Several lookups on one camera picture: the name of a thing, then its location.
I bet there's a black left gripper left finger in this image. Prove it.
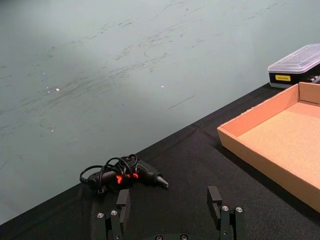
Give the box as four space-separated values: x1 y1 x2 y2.
96 188 131 240

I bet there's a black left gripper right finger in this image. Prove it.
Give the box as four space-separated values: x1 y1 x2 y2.
206 185 247 240

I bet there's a black table cloth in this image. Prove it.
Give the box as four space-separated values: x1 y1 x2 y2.
0 79 320 240

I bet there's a shallow brown cardboard tray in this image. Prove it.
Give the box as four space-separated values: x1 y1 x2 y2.
216 81 320 215

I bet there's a clear plastic case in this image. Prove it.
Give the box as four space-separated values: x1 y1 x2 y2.
267 43 320 89

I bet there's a black corded glue gun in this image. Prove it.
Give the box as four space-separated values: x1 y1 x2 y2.
79 153 170 196

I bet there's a plain pale wall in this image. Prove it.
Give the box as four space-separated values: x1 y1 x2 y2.
0 0 320 225

